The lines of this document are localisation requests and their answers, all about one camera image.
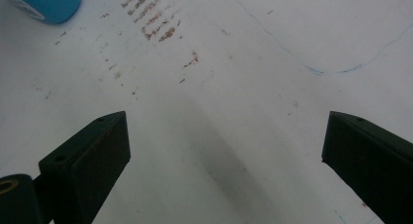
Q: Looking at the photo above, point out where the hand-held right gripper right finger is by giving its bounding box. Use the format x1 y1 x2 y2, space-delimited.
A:
320 110 413 224

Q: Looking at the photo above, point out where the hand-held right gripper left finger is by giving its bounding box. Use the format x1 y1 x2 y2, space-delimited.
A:
38 110 131 224

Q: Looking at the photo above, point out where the blue cylindrical container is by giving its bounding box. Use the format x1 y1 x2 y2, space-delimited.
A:
0 0 83 25

